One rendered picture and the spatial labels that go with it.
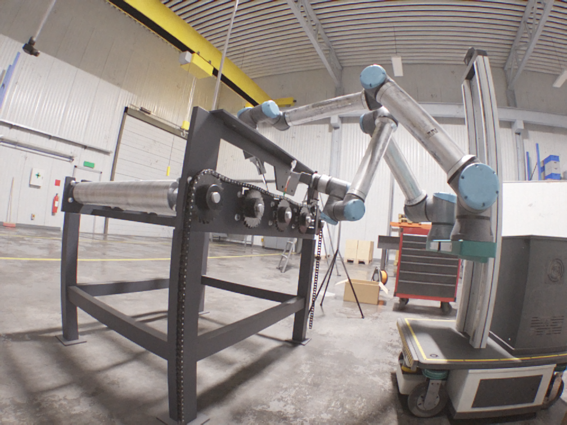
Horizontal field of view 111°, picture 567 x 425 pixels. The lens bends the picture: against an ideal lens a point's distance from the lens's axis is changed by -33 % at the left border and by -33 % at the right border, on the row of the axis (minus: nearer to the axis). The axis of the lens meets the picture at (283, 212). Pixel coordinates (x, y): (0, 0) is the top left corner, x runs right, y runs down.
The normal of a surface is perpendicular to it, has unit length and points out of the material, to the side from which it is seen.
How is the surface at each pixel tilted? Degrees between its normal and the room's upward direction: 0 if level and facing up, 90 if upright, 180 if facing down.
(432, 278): 90
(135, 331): 90
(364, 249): 90
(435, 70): 90
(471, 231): 70
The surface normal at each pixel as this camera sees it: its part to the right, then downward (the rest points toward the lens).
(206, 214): 0.91, 0.06
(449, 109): -0.41, -0.11
